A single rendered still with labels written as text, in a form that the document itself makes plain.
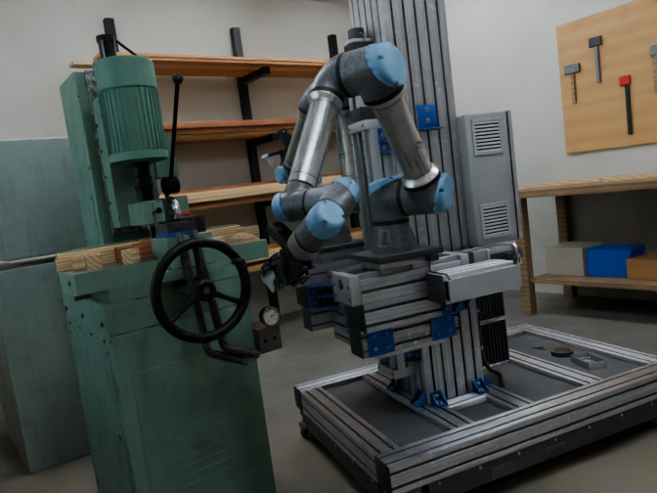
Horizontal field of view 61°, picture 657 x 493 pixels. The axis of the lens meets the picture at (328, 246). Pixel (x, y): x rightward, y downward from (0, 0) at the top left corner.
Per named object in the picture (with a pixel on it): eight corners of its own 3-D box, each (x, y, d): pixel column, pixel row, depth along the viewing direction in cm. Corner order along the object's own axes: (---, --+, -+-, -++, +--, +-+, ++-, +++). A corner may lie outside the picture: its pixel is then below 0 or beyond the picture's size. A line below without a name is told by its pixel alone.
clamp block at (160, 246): (169, 271, 156) (164, 239, 155) (153, 268, 167) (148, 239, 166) (218, 261, 164) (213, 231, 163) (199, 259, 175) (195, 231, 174)
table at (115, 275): (85, 299, 143) (80, 276, 142) (61, 291, 167) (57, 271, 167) (284, 257, 178) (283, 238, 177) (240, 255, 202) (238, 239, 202)
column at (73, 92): (109, 289, 188) (70, 70, 181) (92, 285, 206) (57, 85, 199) (172, 276, 201) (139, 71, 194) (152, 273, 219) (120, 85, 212)
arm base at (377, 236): (403, 245, 187) (399, 215, 186) (427, 247, 173) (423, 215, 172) (362, 252, 182) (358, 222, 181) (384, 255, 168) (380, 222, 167)
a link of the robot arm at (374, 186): (382, 218, 185) (377, 177, 183) (419, 215, 177) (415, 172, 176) (364, 222, 175) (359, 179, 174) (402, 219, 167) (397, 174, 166)
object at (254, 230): (58, 272, 162) (56, 258, 161) (57, 272, 163) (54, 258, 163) (259, 236, 201) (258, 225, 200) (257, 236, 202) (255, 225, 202)
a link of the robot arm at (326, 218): (354, 211, 122) (337, 235, 117) (331, 237, 131) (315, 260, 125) (326, 189, 122) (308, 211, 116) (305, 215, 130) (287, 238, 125)
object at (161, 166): (157, 178, 197) (151, 135, 195) (149, 180, 204) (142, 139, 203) (180, 175, 202) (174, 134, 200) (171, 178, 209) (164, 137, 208)
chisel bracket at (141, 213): (145, 230, 172) (140, 202, 172) (131, 230, 184) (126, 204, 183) (168, 226, 177) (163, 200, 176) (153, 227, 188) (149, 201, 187)
